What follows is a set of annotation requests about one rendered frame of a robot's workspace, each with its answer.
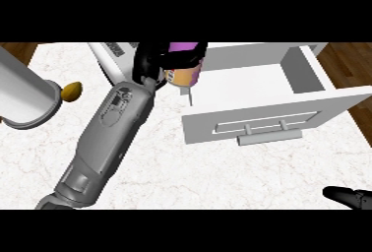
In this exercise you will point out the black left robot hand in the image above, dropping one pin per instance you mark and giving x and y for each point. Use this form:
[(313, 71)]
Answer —
[(149, 62)]

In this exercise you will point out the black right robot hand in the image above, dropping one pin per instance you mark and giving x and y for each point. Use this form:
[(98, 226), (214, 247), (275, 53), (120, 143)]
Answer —
[(350, 197)]

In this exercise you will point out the purple and orange can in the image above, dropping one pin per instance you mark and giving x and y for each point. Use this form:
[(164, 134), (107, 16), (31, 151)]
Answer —
[(185, 72)]

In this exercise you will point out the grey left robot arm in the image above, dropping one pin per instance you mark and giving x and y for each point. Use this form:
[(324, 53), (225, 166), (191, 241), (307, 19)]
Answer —
[(111, 138)]

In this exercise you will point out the white open drawer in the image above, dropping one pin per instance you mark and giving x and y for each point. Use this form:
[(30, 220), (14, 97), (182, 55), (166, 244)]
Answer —
[(262, 82)]

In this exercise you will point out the white slanted panel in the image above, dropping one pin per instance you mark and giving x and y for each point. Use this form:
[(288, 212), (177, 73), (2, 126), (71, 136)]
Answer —
[(112, 59)]

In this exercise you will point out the yellow-brown oval fruit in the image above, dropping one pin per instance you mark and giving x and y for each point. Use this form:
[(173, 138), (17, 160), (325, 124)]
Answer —
[(71, 91)]

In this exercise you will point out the grey cylindrical appliance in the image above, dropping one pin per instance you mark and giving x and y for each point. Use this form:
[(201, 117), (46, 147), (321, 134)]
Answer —
[(25, 95)]

